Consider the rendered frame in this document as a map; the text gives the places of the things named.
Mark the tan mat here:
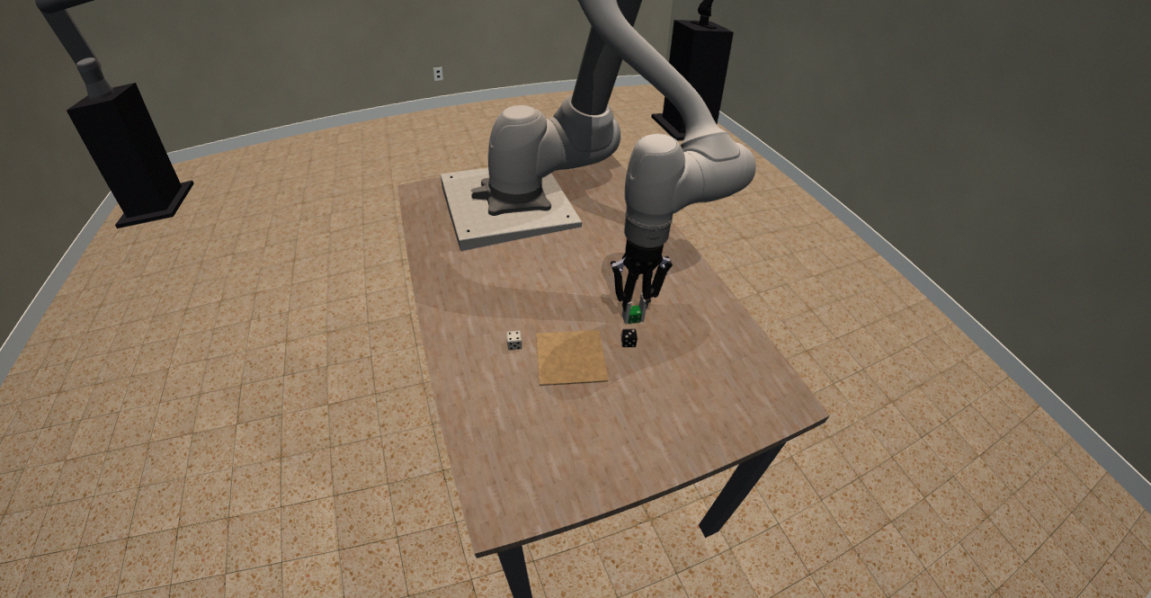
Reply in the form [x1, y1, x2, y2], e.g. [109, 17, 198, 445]
[536, 330, 608, 386]

